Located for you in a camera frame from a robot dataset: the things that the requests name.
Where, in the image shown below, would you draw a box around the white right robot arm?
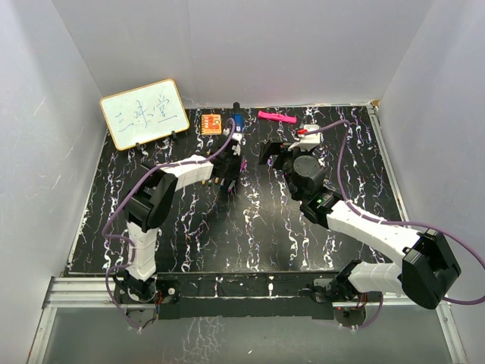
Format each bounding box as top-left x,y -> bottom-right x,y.
258,139 -> 462,309

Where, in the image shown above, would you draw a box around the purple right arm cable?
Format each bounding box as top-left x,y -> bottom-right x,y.
310,120 -> 485,329

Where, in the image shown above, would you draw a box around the white pen purple tip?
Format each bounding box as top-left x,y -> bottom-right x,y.
227,181 -> 235,193

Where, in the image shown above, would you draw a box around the blue stapler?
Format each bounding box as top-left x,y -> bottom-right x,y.
232,102 -> 244,143

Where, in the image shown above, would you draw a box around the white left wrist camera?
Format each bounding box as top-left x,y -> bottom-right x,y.
230,133 -> 243,156

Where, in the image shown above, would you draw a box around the pink utility knife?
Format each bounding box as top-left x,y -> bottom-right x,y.
258,110 -> 297,124

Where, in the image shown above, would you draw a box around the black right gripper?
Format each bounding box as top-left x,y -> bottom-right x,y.
259,139 -> 312,202

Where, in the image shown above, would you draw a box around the orange spiral notepad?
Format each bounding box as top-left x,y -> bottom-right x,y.
201,114 -> 223,136

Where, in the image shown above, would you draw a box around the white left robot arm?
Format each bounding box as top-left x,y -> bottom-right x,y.
124,133 -> 243,303

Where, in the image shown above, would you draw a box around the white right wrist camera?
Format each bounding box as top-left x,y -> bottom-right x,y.
289,124 -> 321,152

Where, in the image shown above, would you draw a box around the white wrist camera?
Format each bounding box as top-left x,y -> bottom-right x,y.
230,133 -> 243,156
289,124 -> 321,152

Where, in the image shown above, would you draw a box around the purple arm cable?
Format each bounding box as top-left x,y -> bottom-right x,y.
310,120 -> 485,329
102,118 -> 236,330

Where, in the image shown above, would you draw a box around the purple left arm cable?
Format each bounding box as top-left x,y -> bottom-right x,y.
102,118 -> 236,330

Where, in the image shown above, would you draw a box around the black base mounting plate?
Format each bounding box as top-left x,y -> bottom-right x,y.
112,271 -> 382,322

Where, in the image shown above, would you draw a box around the small whiteboard with writing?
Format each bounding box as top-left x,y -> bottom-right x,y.
99,79 -> 190,151

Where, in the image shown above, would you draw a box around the aluminium front rail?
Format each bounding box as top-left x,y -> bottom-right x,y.
42,275 -> 452,309

